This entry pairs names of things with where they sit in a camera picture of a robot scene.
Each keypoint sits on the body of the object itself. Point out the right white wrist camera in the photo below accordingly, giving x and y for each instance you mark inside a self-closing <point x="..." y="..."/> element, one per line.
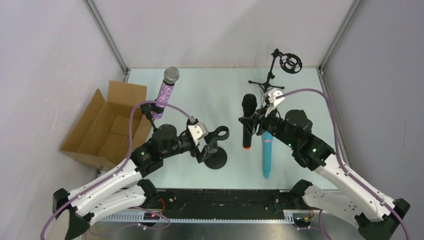
<point x="272" y="98"/>

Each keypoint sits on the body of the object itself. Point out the purple glitter microphone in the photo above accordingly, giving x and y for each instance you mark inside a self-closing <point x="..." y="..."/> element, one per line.
<point x="170" y="76"/>

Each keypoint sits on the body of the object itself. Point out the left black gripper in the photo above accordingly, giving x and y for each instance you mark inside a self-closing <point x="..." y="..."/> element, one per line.
<point x="204" y="145"/>

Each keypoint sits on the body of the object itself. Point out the brown cardboard box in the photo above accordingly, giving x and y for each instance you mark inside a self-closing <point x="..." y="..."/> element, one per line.
<point x="106" y="131"/>

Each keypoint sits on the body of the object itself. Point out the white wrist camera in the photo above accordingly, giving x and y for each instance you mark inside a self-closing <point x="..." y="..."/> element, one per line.
<point x="272" y="98"/>
<point x="197" y="132"/>

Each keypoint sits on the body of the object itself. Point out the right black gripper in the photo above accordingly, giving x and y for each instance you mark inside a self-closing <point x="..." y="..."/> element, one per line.
<point x="256" y="120"/>

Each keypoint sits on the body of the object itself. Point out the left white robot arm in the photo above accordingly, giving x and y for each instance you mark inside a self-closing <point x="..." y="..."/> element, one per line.
<point x="125" y="186"/>

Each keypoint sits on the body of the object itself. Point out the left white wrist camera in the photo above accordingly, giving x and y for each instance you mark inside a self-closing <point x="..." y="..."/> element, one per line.
<point x="197" y="132"/>

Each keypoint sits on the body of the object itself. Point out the black round-base mic stand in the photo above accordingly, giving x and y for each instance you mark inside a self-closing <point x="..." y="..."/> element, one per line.
<point x="149" y="110"/>

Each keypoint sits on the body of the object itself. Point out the black orange-ring microphone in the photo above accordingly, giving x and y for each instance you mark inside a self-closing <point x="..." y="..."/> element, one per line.
<point x="249" y="106"/>

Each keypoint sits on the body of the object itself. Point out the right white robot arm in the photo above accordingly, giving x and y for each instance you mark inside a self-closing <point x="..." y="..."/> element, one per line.
<point x="375" y="215"/>

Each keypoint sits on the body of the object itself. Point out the teal blue microphone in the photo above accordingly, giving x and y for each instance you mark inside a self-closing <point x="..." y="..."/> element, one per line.
<point x="267" y="144"/>

